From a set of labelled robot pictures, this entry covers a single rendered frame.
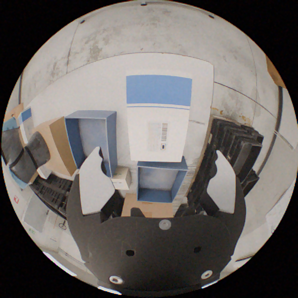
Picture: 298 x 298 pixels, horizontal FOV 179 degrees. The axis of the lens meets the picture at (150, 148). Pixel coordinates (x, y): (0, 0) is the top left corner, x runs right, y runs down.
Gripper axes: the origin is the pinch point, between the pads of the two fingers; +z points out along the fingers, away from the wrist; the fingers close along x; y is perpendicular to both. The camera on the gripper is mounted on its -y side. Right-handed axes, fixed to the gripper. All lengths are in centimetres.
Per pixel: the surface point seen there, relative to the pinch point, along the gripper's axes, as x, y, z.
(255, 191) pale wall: 252, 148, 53
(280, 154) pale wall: 251, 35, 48
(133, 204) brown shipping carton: -8.7, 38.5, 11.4
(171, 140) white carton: 2.9, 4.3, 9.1
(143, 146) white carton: -2.7, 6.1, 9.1
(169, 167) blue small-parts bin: 4.1, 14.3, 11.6
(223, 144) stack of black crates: 52, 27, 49
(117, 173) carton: -13.2, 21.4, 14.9
